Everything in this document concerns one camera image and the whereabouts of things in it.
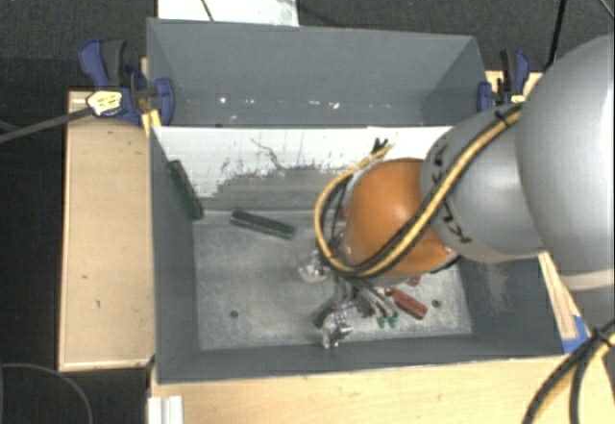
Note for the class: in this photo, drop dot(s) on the clear glass thing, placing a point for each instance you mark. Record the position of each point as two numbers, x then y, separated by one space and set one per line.
311 269

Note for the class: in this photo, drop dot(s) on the dark green flat block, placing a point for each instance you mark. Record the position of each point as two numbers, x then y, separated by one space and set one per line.
262 224
185 191

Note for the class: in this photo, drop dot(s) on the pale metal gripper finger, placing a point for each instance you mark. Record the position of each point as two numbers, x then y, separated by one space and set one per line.
324 314
336 333

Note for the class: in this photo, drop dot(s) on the red-brown flat block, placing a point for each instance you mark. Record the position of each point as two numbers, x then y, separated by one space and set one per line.
409 303

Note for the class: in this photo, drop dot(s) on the pale wood board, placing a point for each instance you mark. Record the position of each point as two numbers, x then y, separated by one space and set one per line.
108 239

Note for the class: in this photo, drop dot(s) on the grey metal bin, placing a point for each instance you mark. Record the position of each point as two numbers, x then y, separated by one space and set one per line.
298 76

